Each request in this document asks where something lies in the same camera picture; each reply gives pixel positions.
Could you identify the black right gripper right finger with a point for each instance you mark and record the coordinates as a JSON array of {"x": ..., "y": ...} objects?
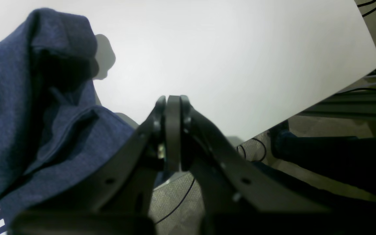
[{"x": 240, "y": 199}]

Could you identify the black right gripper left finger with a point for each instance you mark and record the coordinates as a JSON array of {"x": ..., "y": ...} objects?
[{"x": 116, "y": 198}]

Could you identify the navy blue t-shirt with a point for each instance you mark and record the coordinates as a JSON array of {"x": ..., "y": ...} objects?
[{"x": 52, "y": 133}]

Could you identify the black padded pole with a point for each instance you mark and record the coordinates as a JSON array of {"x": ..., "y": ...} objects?
[{"x": 347, "y": 159}]

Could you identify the aluminium table frame rail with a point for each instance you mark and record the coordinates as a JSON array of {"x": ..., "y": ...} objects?
[{"x": 349, "y": 103}]

